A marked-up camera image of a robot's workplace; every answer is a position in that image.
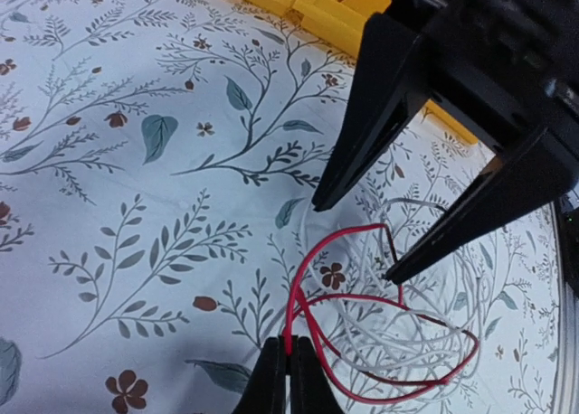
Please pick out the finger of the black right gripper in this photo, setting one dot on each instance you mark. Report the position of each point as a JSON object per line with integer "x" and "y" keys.
{"x": 529, "y": 174}
{"x": 388, "y": 89}

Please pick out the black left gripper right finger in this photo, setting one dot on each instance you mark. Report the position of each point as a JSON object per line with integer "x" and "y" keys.
{"x": 310, "y": 392}

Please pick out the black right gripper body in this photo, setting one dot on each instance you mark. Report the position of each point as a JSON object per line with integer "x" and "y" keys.
{"x": 503, "y": 68}

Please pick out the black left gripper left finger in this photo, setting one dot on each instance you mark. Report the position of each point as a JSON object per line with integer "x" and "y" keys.
{"x": 265, "y": 391}

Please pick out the yellow three-compartment bin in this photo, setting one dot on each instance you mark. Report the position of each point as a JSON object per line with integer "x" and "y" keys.
{"x": 338, "y": 22}

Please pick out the floral patterned table mat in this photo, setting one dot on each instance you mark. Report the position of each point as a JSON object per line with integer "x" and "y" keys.
{"x": 158, "y": 159}

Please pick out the front aluminium rail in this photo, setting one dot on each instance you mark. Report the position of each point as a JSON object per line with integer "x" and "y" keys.
{"x": 565, "y": 210}

